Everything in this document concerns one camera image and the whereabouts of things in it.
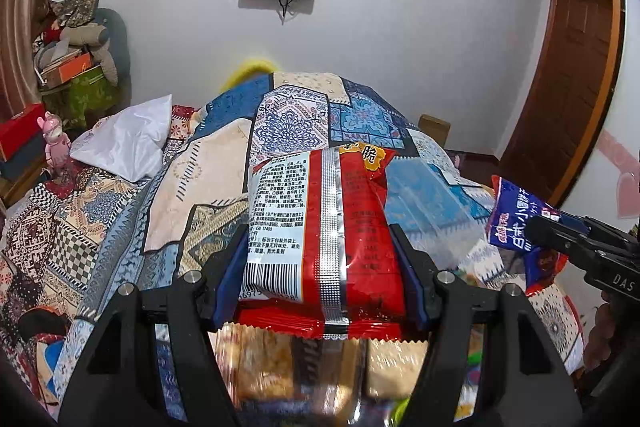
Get blue white snack packet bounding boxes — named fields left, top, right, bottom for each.
left=486, top=174, right=567, bottom=295

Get beige wafer biscuit packet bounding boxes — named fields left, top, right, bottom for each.
left=366, top=340, right=428, bottom=400

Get yellow rice cracker packet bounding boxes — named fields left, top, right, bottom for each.
left=208, top=324, right=366, bottom=421

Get red snack packet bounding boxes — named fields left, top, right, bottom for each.
left=234, top=142, right=407, bottom=340

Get person right hand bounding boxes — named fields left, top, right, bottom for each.
left=582, top=291, right=620, bottom=372

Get brown wooden door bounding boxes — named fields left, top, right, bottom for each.
left=500, top=0, right=625, bottom=206

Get cardboard box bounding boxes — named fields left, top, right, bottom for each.
left=418, top=114, right=451, bottom=147

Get patchwork patterned bed quilt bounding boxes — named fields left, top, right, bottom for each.
left=1, top=72, right=573, bottom=426

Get white pillow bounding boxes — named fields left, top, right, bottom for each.
left=70, top=95, right=172, bottom=182

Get pink plush toy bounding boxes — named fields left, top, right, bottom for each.
left=37, top=112, right=72, bottom=173

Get red box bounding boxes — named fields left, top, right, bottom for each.
left=0, top=103, right=46, bottom=161

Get pile of clothes and boxes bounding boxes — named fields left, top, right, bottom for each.
left=32, top=0, right=131, bottom=133

